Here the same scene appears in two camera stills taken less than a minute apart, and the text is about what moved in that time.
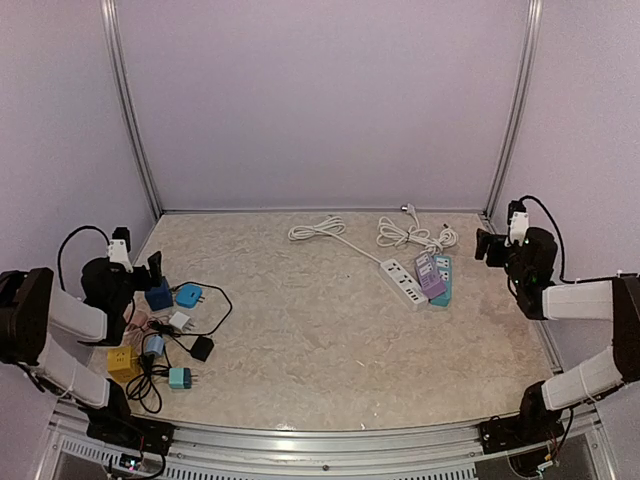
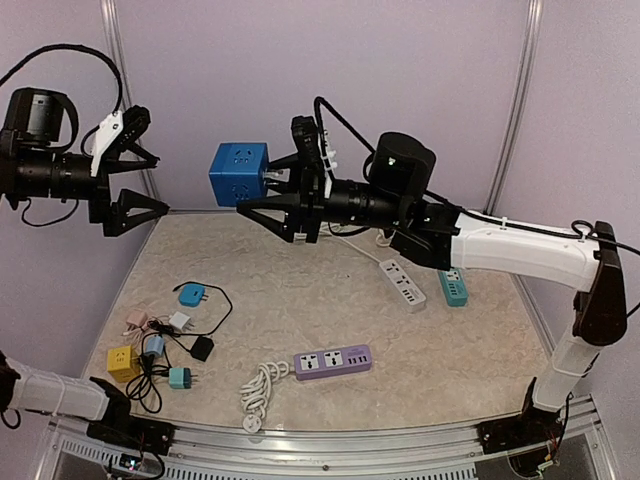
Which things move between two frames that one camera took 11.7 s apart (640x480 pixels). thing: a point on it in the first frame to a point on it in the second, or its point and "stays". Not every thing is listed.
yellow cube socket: (123, 363) stays
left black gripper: (145, 282) to (101, 210)
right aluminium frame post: (532, 34) stays
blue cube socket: (160, 297) to (237, 172)
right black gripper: (483, 243) to (310, 201)
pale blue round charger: (155, 344) stays
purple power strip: (429, 277) to (309, 365)
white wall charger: (180, 321) stays
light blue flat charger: (188, 295) stays
